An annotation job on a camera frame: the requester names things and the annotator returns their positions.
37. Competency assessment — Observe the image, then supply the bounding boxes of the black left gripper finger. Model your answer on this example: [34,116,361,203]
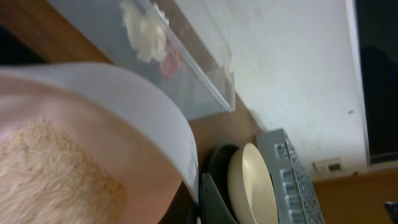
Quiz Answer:
[200,173,238,224]

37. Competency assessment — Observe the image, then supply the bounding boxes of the beige plate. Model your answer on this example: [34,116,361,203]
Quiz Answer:
[227,143,279,224]

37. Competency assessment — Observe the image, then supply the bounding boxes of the pink bowl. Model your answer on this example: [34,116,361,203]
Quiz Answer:
[1,63,198,223]

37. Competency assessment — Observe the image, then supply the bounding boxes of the red snack wrapper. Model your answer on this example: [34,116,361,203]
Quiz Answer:
[160,46,182,80]

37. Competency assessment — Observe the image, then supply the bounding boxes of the white tissue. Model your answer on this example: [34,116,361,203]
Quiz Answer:
[119,0,169,63]

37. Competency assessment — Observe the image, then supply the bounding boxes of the grey dishwasher rack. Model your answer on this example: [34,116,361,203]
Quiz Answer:
[256,129,325,224]

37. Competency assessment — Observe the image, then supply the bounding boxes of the clear plastic waste bin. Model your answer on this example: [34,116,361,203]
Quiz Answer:
[49,0,235,120]

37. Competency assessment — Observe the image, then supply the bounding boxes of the round black tray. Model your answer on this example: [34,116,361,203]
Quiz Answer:
[203,144,239,220]

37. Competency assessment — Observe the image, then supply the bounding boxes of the rice grains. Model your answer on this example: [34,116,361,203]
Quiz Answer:
[1,120,126,224]

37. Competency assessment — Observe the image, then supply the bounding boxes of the wall socket plate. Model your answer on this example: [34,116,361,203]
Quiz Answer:
[313,158,343,174]

